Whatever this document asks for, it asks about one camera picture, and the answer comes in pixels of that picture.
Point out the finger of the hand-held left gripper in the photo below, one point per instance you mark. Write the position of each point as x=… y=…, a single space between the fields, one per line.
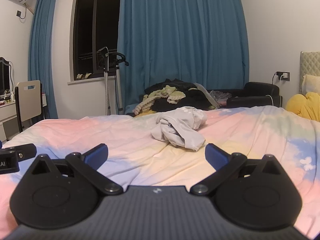
x=27 y=151

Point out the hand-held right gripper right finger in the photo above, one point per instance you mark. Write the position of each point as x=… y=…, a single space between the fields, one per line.
x=216 y=156

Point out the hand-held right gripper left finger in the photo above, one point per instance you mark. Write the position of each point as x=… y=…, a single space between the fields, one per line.
x=96 y=155

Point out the white garment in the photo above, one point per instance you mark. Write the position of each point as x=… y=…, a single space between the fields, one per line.
x=180 y=130

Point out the pile of dark clothes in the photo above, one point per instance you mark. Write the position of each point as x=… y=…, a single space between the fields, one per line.
x=172 y=95

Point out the pastel rainbow duvet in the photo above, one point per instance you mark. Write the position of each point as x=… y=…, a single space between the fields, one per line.
x=125 y=140

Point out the white dressing table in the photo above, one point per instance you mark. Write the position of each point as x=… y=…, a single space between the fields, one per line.
x=6 y=115

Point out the beige chair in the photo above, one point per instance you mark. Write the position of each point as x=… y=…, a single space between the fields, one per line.
x=28 y=102

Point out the clear plastic bag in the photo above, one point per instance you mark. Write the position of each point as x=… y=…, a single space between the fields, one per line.
x=218 y=96

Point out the dressing table mirror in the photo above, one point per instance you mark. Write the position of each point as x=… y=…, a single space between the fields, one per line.
x=4 y=76

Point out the cloth on windowsill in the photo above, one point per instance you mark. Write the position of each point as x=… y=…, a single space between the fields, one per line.
x=83 y=76

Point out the garment steamer stand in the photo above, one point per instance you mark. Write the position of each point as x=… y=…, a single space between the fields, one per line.
x=108 y=62

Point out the narrow blue curtain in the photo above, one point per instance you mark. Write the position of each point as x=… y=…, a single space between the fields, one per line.
x=41 y=55

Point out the yellow pillow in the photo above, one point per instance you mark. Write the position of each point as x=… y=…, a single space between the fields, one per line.
x=305 y=106

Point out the pastel pillow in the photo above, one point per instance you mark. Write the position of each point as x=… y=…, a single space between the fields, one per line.
x=311 y=83

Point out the wide blue curtain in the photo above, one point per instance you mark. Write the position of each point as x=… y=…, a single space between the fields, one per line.
x=182 y=37

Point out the dark window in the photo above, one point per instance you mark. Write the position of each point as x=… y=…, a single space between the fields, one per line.
x=96 y=30

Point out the quilted beige pillow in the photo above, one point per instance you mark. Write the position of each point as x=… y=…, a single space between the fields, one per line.
x=310 y=67

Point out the wall socket with charger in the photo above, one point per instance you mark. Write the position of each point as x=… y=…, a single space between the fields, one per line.
x=283 y=76

